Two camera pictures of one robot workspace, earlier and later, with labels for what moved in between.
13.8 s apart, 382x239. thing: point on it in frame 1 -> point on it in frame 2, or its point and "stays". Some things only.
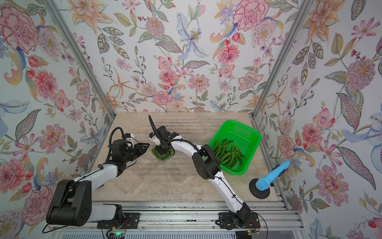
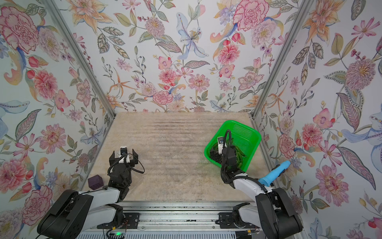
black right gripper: [157, 148] -> [215, 155]
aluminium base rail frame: [278, 220] stays
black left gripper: [139, 149] -> [132, 162]
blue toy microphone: [264, 183] stays
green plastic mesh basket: [235, 145] stays
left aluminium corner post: [81, 55] stays
